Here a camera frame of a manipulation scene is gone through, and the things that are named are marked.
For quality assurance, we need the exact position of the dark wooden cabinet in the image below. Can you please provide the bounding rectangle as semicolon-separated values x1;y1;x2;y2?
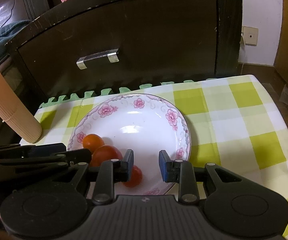
7;0;243;98

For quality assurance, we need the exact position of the small orange tangerine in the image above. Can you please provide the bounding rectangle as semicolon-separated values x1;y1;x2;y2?
82;134;105;153

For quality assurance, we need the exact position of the pink ribbed cylindrical container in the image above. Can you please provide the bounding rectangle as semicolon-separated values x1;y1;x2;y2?
0;73;42;144

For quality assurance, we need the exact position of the green foam puzzle mat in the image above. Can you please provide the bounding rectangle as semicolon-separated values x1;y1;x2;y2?
38;77;219;110

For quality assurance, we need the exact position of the green white checkered tablecloth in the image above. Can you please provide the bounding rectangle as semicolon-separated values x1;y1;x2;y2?
35;75;288;239

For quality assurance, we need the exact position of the beige wall socket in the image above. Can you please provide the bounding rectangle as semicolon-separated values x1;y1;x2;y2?
242;26;259;46

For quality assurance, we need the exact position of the white floral ceramic plate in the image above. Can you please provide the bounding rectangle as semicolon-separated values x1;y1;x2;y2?
67;94;191;195

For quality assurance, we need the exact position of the white charging cable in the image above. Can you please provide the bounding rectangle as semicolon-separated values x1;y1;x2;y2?
240;31;247;75

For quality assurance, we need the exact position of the silver cabinet handle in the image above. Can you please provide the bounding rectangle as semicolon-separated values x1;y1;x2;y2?
76;49;119;69

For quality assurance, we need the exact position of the large red tomato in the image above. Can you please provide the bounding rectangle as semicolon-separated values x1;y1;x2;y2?
89;145;123;167

